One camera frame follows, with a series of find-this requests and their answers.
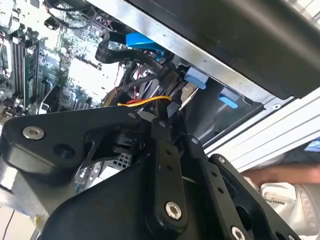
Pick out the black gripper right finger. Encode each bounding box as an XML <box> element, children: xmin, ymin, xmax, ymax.
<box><xmin>166</xmin><ymin>101</ymin><xmax>301</xmax><ymax>240</ymax></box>

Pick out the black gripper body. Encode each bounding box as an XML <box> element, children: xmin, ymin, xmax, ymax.
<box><xmin>41</xmin><ymin>159</ymin><xmax>226</xmax><ymax>240</ymax></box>

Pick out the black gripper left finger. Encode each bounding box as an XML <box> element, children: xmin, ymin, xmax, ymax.
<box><xmin>0</xmin><ymin>99</ymin><xmax>189</xmax><ymax>235</ymax></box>

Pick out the yellow red power wire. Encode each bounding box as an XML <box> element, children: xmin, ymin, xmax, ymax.
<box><xmin>116</xmin><ymin>95</ymin><xmax>174</xmax><ymax>108</ymax></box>

